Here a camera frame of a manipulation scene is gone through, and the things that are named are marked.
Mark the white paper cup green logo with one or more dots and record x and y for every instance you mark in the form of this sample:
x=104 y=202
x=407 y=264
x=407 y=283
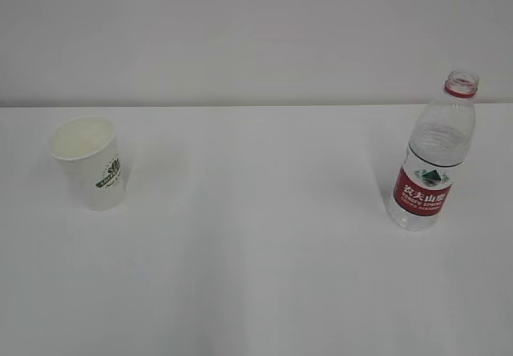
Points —
x=85 y=149

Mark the clear water bottle red label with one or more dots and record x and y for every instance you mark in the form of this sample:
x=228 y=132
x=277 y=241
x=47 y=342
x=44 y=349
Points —
x=438 y=145

